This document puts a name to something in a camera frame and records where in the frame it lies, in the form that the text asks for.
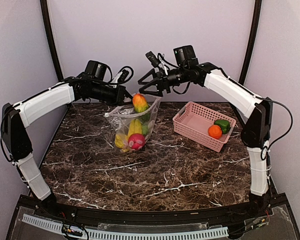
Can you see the green toy pepper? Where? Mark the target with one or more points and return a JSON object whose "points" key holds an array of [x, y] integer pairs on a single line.
{"points": [[224, 125]]}

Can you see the white slotted cable duct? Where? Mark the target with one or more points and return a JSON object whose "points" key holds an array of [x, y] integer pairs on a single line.
{"points": [[107, 231]]}

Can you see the black front rail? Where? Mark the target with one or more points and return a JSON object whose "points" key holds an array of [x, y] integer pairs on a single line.
{"points": [[237, 217]]}

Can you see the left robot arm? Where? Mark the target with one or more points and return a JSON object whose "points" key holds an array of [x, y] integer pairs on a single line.
{"points": [[15, 142]]}

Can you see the pink plastic basket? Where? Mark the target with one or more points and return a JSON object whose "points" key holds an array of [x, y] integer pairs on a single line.
{"points": [[193, 122]]}

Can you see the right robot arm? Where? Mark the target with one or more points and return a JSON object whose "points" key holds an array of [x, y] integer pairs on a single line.
{"points": [[255, 134]]}

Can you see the red toy apple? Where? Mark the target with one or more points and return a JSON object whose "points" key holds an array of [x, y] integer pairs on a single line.
{"points": [[136, 141]]}

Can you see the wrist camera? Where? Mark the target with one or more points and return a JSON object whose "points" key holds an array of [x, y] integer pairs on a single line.
{"points": [[157, 61], [123, 76]]}

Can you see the orange green toy mango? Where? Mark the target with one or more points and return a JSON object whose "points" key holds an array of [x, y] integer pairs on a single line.
{"points": [[140, 103]]}

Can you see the black frame post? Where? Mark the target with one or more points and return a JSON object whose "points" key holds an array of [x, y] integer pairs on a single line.
{"points": [[251, 41], [50, 39]]}

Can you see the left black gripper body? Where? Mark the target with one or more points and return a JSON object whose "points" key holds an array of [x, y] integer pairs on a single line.
{"points": [[121, 89]]}

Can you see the clear zip top bag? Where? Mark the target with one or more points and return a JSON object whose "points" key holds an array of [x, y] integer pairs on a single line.
{"points": [[120, 118]]}

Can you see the green toy watermelon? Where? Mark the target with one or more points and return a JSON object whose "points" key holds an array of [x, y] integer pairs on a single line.
{"points": [[145, 129]]}

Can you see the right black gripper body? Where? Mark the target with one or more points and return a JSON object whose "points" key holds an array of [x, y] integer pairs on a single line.
{"points": [[164, 80]]}

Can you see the yellow toy banana bunch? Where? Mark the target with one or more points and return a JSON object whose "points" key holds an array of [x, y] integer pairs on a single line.
{"points": [[135, 127]]}

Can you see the right black frame post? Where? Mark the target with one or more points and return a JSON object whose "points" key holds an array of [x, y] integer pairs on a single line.
{"points": [[251, 41]]}

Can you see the yellow toy pear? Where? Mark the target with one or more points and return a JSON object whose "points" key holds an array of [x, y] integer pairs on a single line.
{"points": [[121, 141]]}

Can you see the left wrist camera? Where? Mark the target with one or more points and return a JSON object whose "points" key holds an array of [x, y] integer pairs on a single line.
{"points": [[123, 76]]}

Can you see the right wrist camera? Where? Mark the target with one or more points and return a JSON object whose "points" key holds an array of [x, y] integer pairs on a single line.
{"points": [[157, 61]]}

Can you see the left black frame post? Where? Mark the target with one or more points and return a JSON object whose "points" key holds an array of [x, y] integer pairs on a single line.
{"points": [[50, 39]]}

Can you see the orange toy orange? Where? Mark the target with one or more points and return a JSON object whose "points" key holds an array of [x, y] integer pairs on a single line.
{"points": [[215, 131]]}

